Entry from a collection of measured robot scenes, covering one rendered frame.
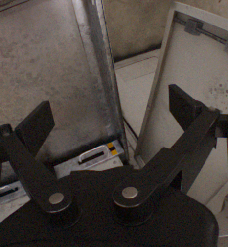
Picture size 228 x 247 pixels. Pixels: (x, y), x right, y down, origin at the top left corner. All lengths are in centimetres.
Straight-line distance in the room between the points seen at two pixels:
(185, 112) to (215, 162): 38
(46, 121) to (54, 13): 30
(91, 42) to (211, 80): 30
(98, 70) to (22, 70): 19
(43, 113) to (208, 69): 40
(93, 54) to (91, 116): 20
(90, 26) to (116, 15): 97
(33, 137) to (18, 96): 35
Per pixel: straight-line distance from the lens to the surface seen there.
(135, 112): 102
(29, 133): 17
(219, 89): 49
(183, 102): 17
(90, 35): 48
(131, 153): 88
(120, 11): 144
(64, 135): 62
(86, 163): 66
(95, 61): 51
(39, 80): 50
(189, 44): 55
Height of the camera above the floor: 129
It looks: 43 degrees down
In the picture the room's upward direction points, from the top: 149 degrees clockwise
